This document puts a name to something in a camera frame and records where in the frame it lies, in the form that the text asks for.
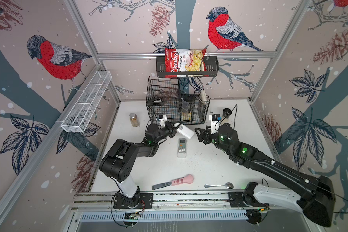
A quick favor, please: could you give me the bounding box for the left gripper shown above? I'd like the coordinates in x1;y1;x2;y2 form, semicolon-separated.
154;121;182;145

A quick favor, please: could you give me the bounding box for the white remote control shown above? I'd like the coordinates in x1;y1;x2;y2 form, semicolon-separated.
177;138;187;158
177;123;195;139

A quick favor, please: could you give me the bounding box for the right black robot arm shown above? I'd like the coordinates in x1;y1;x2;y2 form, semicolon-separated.
195;123;335;227

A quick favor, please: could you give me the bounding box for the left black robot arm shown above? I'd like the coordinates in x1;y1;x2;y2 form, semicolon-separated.
99;121;182;204

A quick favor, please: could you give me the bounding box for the black stapler in basket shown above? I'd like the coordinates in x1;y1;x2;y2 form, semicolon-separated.
147;98;164;107

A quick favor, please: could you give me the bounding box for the black lid shaker jar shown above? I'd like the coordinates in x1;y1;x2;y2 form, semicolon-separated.
222;108;233;119

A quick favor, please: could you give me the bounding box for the brown spice jar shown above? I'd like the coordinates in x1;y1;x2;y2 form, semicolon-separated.
129;113;140;127

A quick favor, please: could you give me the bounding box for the metal spoon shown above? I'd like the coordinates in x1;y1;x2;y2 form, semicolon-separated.
204;182;234;189

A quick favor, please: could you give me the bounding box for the red cassava chips bag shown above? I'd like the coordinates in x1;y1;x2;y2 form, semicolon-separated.
165;48;207;73

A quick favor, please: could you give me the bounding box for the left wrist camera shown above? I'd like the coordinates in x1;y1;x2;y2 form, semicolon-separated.
158;115;167;127

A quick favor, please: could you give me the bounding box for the black wire basket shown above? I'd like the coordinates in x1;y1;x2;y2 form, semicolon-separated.
146;77;210;125

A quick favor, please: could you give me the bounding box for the pink handled knife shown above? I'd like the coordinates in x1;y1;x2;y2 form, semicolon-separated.
151;174;194;190

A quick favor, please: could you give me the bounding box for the black wall shelf basket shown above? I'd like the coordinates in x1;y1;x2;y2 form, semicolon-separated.
156;56;219;78

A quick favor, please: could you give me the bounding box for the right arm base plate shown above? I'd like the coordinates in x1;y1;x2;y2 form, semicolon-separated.
228;192;269;208

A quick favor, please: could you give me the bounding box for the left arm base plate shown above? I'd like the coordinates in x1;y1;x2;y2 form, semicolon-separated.
112;192;153;209

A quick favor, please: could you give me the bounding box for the white wire wall shelf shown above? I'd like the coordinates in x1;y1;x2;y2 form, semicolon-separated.
61;71;112;133

